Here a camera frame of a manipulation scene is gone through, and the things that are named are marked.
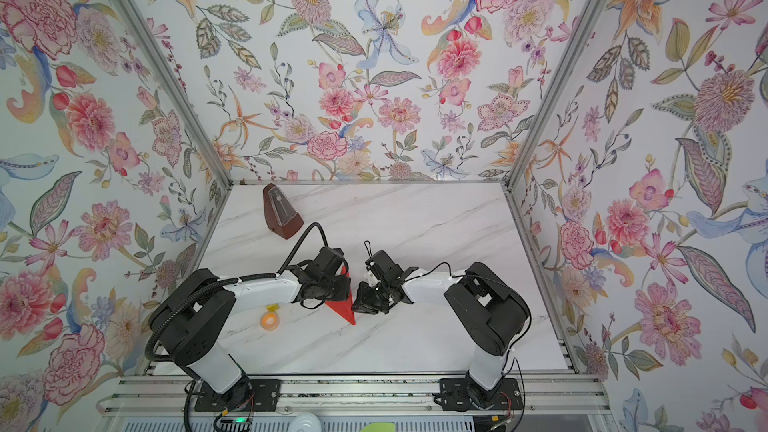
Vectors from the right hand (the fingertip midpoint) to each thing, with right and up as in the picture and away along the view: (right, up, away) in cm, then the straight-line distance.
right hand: (350, 307), depth 87 cm
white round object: (-8, -19, -21) cm, 29 cm away
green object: (+9, -23, -16) cm, 30 cm away
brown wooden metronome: (-24, +26, +13) cm, 38 cm away
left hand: (+1, +3, +4) cm, 5 cm away
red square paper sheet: (-2, 0, +1) cm, 2 cm away
